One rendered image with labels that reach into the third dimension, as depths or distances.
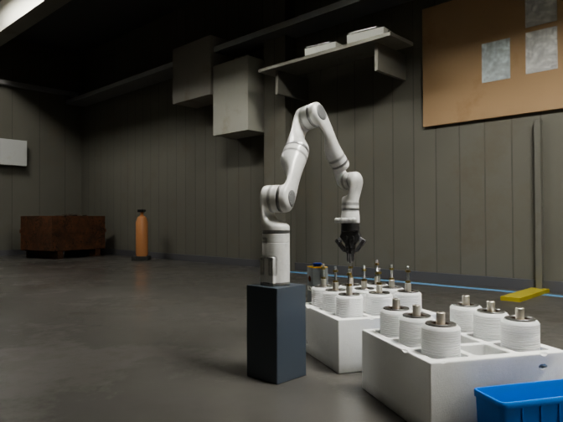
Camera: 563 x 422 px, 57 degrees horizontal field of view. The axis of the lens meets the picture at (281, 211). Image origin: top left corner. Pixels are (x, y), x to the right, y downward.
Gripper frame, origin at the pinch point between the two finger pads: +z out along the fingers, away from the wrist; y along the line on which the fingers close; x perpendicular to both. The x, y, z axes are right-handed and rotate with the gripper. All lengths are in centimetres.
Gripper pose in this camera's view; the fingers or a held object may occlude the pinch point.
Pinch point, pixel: (350, 258)
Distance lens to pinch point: 212.7
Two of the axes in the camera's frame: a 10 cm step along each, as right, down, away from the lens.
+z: 0.0, 10.0, -0.2
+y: -9.1, 0.1, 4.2
